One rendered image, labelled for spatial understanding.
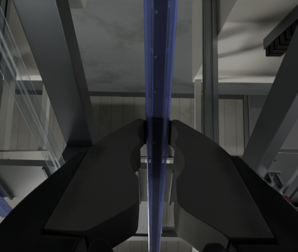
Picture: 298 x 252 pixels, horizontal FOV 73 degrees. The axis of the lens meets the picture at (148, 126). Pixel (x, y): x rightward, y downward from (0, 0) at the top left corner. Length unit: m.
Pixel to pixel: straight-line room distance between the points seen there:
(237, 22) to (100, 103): 3.20
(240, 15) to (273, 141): 0.38
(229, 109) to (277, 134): 3.49
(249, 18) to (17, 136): 3.93
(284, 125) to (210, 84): 0.34
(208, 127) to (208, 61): 0.20
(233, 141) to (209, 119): 3.19
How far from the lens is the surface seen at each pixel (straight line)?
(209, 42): 0.71
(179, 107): 3.63
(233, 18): 0.67
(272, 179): 0.49
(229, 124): 3.82
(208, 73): 0.67
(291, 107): 0.35
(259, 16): 0.68
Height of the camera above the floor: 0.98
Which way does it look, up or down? 6 degrees down
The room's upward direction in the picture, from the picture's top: 179 degrees counter-clockwise
